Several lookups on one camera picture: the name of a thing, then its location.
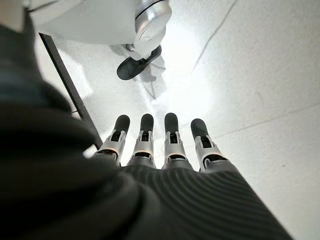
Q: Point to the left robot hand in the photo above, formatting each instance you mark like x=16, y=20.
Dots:
x=100, y=195

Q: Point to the dark cabinet plinth strip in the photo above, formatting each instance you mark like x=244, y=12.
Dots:
x=67, y=82

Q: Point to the black left robot foot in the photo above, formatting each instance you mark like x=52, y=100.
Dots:
x=132, y=67

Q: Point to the white left robot leg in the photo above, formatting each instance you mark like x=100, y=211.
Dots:
x=100, y=22

